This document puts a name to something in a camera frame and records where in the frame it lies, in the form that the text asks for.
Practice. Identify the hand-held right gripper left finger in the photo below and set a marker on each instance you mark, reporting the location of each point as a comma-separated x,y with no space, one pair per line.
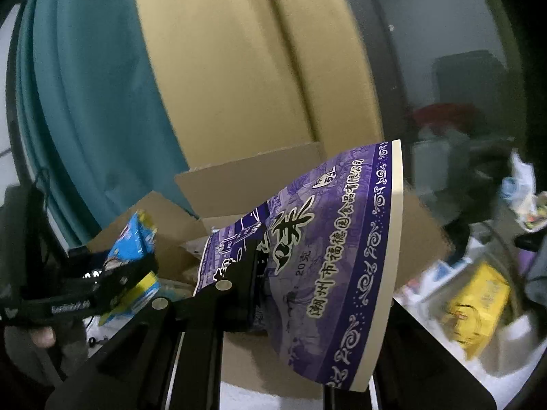
239,303

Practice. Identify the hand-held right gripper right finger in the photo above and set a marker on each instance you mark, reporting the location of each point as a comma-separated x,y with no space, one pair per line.
406,371

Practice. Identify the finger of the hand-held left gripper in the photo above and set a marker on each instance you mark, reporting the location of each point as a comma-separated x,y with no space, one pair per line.
128,277

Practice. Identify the blue snack packet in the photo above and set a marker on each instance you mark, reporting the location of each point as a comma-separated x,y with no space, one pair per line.
132,239

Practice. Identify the cardboard box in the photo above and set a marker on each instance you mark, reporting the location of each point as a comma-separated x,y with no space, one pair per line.
239,192

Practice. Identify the purple patterned snack packet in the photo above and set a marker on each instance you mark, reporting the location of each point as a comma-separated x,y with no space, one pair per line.
342,243

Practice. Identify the person's left forearm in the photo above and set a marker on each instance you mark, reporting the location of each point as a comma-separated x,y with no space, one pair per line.
72,350

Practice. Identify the person's left hand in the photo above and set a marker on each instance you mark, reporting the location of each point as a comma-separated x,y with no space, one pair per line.
43,337

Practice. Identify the yellow crinkled packet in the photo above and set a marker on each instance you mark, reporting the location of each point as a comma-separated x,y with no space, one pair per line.
474,307

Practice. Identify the white tissue roll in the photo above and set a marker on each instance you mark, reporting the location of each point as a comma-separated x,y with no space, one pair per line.
513,341

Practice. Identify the teal curtain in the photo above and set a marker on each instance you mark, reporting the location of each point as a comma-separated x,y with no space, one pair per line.
85,94

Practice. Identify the white plastic bag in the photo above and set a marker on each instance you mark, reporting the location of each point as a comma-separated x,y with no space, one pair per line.
523,192

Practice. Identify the yellow curtain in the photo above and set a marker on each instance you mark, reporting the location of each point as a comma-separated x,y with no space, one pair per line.
239,72

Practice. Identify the red bag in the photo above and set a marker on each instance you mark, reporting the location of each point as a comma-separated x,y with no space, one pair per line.
444,117

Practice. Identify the dark cabinet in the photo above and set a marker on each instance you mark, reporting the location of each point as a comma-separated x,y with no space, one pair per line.
468,79

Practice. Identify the black window frame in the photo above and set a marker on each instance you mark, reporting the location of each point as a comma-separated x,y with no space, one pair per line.
17,128
367,51

